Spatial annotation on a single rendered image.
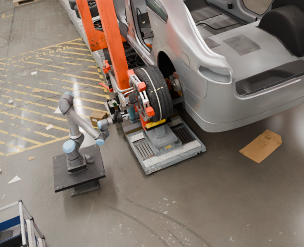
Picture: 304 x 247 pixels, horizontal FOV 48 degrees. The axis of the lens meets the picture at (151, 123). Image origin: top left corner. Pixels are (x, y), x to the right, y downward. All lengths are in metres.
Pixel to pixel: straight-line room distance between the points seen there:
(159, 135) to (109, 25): 1.49
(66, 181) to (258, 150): 2.36
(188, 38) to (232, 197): 1.79
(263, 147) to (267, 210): 0.95
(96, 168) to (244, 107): 1.87
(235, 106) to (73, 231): 2.21
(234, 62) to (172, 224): 2.00
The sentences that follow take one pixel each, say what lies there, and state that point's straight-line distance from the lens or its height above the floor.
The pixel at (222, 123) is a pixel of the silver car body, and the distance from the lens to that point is 3.50.
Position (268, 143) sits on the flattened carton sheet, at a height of 0.01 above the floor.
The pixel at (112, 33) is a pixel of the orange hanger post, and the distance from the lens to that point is 4.16.
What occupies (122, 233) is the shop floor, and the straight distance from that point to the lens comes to 3.88.
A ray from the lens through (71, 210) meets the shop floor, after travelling 4.27.
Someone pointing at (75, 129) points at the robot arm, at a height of 0.76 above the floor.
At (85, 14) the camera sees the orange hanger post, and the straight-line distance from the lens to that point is 6.08.
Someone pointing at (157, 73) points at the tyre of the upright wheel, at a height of 1.16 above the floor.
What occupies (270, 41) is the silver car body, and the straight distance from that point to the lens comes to 4.65.
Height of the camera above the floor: 3.11
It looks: 38 degrees down
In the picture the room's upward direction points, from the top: 12 degrees counter-clockwise
